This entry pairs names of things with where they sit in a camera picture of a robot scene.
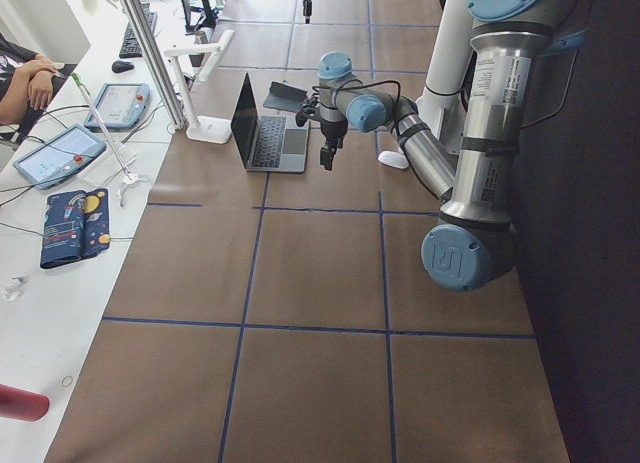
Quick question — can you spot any black keyboard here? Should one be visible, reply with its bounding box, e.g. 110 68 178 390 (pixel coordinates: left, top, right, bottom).
118 2 160 60

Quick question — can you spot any aluminium frame post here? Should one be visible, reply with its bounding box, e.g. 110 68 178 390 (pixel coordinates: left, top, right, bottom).
121 0 185 130

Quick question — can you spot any far teach pendant tablet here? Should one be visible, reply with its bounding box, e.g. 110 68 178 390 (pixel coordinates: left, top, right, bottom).
94 83 150 131

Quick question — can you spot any clear plastic wrapper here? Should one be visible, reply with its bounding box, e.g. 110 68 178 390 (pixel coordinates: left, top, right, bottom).
1 275 30 301

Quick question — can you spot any grabber stick with green handle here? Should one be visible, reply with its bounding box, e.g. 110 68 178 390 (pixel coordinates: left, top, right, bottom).
71 72 151 208

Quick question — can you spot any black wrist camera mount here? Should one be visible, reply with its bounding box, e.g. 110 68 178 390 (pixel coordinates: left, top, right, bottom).
295 96 320 127

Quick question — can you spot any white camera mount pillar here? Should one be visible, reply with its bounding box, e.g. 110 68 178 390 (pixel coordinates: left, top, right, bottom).
416 0 473 155

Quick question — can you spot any grey laptop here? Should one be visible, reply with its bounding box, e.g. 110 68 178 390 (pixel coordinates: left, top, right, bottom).
231 73 308 174

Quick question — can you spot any near teach pendant tablet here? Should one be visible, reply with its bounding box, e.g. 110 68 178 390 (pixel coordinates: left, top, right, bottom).
13 125 106 190

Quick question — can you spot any black braided camera cable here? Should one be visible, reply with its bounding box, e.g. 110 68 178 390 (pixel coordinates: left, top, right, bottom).
302 80 441 194

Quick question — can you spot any white computer mouse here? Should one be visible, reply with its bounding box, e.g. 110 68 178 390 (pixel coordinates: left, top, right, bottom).
377 151 409 170

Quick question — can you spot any teach pendant tablet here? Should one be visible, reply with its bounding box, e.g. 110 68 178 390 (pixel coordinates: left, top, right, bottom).
94 83 150 131
13 125 106 190

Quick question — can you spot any seated person's hand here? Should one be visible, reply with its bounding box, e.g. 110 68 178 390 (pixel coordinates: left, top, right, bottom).
28 66 56 110

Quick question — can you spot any black desk mouse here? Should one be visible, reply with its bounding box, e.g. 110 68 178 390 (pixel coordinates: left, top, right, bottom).
111 60 135 74

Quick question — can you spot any navy space print pouch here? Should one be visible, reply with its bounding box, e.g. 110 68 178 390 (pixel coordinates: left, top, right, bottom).
40 188 111 269

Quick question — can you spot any white desk lamp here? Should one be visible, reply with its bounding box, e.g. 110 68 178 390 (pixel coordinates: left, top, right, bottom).
163 29 236 145

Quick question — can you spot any black mouse pad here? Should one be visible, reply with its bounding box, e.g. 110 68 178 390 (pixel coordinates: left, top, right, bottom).
263 81 307 113

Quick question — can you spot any seated person's forearm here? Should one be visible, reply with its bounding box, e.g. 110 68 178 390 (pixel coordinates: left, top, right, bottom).
1 57 56 125

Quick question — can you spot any red cylinder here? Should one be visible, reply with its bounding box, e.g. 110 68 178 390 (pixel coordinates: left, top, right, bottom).
0 385 50 422

